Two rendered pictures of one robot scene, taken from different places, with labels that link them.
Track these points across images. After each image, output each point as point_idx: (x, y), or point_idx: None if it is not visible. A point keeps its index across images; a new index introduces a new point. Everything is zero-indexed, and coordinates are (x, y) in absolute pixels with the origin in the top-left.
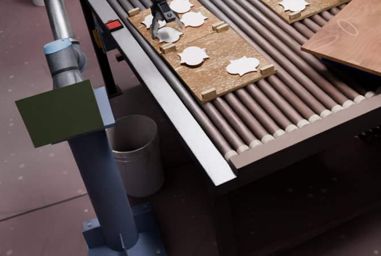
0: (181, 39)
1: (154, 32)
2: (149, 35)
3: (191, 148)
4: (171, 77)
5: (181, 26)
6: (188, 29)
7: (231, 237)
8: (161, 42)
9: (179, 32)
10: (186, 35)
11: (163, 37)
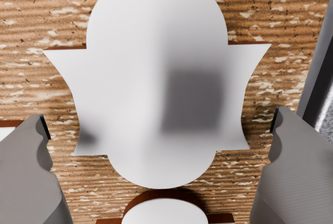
0: None
1: (313, 140)
2: (250, 171)
3: None
4: None
5: (30, 116)
6: (0, 89)
7: None
8: (253, 42)
9: (70, 85)
10: (32, 16)
11: (205, 95)
